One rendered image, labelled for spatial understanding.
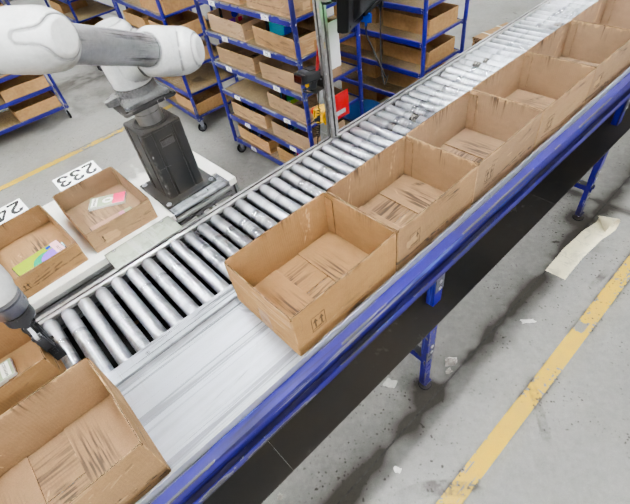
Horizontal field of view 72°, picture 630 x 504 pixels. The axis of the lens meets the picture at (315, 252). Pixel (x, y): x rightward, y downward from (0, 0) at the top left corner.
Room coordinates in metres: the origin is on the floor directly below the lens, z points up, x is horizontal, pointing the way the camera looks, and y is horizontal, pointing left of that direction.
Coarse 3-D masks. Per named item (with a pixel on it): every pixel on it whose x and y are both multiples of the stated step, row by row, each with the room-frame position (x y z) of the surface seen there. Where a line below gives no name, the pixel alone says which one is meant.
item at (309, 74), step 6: (312, 66) 1.92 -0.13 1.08; (300, 72) 1.87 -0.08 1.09; (306, 72) 1.86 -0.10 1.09; (312, 72) 1.87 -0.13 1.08; (318, 72) 1.88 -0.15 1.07; (294, 78) 1.87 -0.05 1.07; (300, 78) 1.84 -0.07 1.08; (306, 78) 1.84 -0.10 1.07; (312, 78) 1.86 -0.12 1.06; (318, 78) 1.88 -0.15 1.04; (300, 84) 1.84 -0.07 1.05; (306, 84) 1.88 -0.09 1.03; (312, 84) 1.88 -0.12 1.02; (312, 90) 1.87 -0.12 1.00
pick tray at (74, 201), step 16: (96, 176) 1.75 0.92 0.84; (112, 176) 1.79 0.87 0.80; (64, 192) 1.66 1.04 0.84; (80, 192) 1.70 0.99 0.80; (96, 192) 1.73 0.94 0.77; (112, 192) 1.72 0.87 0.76; (128, 192) 1.70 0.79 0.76; (64, 208) 1.64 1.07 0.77; (80, 208) 1.64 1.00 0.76; (112, 208) 1.60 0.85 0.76; (144, 208) 1.47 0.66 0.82; (80, 224) 1.52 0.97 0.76; (112, 224) 1.39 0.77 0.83; (128, 224) 1.42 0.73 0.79; (144, 224) 1.45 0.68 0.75; (96, 240) 1.34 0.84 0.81; (112, 240) 1.37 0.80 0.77
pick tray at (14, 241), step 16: (32, 208) 1.57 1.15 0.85; (16, 224) 1.52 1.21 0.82; (32, 224) 1.55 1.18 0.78; (48, 224) 1.56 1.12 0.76; (0, 240) 1.47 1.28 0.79; (16, 240) 1.49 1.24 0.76; (32, 240) 1.47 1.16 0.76; (48, 240) 1.45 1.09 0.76; (64, 240) 1.44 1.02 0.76; (0, 256) 1.41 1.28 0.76; (16, 256) 1.39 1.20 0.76; (64, 256) 1.26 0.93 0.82; (80, 256) 1.29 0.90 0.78; (32, 272) 1.19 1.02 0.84; (48, 272) 1.21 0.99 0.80; (64, 272) 1.24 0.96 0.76; (32, 288) 1.17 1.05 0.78
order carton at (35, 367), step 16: (0, 336) 0.91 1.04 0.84; (16, 336) 0.93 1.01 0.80; (0, 352) 0.89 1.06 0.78; (16, 352) 0.90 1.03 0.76; (32, 352) 0.89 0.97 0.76; (48, 352) 0.80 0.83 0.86; (16, 368) 0.83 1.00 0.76; (32, 368) 0.71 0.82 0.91; (48, 368) 0.73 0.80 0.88; (64, 368) 0.79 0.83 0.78; (16, 384) 0.68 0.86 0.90; (32, 384) 0.69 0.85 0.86; (0, 400) 0.65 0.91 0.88; (16, 400) 0.66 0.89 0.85
